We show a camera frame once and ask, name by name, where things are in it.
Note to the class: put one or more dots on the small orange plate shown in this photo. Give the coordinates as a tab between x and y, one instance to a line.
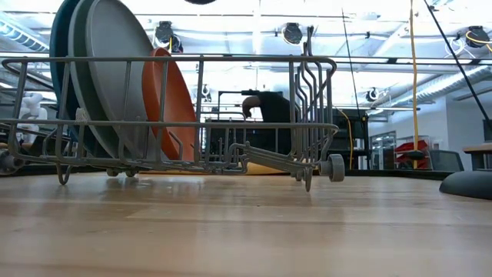
178	104

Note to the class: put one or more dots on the large grey plate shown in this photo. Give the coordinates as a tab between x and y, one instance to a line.
111	84

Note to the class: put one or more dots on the large light blue plate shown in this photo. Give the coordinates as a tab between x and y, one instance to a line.
76	42

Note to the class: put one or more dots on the small black plate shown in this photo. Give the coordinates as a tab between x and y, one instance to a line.
469	184

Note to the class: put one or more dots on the person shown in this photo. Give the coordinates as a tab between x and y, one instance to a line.
273	111

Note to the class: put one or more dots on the black equipment cart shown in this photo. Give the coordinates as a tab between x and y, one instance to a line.
359	134

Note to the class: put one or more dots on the red bin shelf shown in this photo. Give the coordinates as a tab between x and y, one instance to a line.
407	148

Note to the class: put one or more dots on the dark mesh office chair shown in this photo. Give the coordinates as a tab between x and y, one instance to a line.
446	161

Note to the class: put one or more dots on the white robot figure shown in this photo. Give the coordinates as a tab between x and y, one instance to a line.
32	111

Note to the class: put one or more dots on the black slanted pole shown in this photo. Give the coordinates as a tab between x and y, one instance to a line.
453	54

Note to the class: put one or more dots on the wooden top workbench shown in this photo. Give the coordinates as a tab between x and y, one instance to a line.
478	148

